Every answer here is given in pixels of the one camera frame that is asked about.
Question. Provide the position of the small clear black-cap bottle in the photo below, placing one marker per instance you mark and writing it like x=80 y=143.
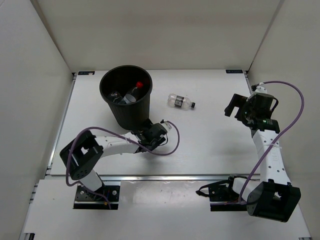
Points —
x=180 y=102

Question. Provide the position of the red-cap clear bottle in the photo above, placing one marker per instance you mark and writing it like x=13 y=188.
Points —
x=134 y=93

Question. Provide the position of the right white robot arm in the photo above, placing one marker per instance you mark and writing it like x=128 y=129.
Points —
x=273 y=197

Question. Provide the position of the black plastic waste bin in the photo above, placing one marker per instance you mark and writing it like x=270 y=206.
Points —
x=123 y=79

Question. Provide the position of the orange juice bottle fruit label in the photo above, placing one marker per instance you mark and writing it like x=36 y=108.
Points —
x=114 y=93

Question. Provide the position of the aluminium rail front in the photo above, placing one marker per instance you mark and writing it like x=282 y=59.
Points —
x=165 y=178

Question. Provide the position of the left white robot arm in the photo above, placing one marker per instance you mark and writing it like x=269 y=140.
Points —
x=80 y=158

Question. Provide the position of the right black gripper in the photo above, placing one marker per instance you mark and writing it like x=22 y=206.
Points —
x=240 y=101

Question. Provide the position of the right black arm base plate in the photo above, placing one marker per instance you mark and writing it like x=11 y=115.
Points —
x=222 y=197

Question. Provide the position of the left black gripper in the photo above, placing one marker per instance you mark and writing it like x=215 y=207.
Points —
x=158 y=142

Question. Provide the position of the large clear green-label bottle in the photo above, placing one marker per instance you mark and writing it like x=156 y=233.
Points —
x=118 y=100

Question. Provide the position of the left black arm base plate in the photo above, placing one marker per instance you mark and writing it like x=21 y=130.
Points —
x=106 y=199

